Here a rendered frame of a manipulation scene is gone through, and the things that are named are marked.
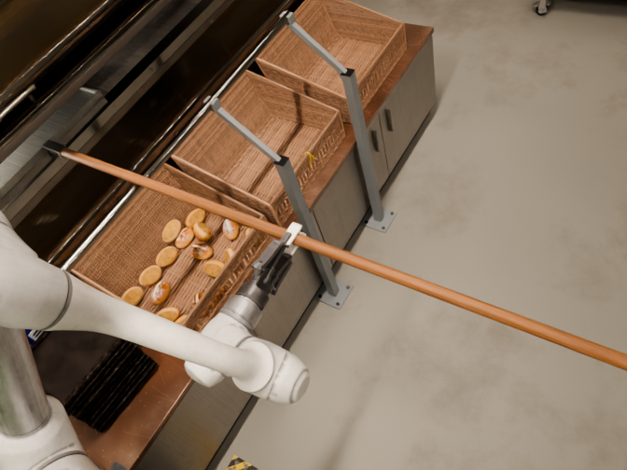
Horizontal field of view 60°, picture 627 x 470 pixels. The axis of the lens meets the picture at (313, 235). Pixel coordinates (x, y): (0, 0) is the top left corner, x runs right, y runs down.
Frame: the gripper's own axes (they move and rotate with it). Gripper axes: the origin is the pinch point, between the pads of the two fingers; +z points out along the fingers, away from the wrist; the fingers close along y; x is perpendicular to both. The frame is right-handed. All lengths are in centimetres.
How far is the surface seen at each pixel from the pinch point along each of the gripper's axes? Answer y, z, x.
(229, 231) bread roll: 55, 19, -60
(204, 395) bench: 75, -37, -40
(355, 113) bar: 42, 84, -36
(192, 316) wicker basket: 47, -19, -45
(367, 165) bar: 74, 84, -35
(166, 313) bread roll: 53, -21, -60
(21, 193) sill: 0, -20, -94
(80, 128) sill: 0, 10, -96
